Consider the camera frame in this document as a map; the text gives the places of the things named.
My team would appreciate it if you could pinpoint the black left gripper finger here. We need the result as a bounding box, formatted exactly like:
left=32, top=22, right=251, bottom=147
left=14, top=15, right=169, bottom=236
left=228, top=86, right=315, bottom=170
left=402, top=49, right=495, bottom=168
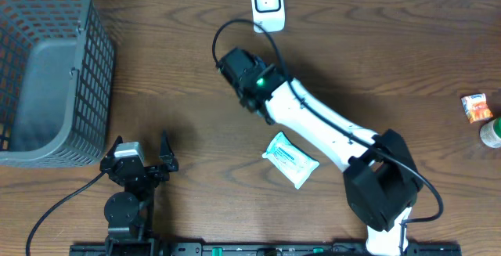
left=103, top=135, right=123, bottom=160
left=159, top=131, right=176, bottom=164

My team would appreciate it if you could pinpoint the mint green wipes pack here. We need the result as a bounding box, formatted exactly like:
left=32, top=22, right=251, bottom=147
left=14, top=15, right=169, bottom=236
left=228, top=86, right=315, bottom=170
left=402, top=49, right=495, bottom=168
left=261, top=132, right=319, bottom=189

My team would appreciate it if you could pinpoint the orange snack packet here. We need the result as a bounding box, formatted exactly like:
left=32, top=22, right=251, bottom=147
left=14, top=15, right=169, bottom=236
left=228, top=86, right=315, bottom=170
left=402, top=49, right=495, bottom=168
left=461, top=93, right=492, bottom=123

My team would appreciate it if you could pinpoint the green lidded jar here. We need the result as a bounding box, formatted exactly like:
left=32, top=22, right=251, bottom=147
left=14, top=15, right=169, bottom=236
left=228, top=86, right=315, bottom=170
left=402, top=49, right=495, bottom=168
left=479, top=118, right=501, bottom=149

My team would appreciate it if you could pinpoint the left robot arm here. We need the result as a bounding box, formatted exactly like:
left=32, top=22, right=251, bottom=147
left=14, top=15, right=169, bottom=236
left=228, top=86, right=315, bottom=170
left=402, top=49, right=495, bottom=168
left=99, top=132, right=178, bottom=255

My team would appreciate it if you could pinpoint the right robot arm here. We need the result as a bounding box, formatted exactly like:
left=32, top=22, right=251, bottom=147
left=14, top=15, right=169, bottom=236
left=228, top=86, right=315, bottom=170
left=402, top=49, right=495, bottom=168
left=215, top=48, right=424, bottom=255

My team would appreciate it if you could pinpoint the white barcode scanner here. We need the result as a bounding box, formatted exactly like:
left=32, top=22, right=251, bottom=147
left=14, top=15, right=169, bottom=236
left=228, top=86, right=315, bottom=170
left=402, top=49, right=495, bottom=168
left=251, top=0, right=286, bottom=33

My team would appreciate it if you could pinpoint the dark grey plastic basket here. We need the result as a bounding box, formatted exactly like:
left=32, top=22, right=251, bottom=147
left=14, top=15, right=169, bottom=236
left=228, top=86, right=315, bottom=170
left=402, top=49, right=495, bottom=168
left=1, top=0, right=116, bottom=168

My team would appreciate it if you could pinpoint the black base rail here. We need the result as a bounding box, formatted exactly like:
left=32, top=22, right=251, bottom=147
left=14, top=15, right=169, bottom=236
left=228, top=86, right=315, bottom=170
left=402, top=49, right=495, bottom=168
left=69, top=240, right=463, bottom=256

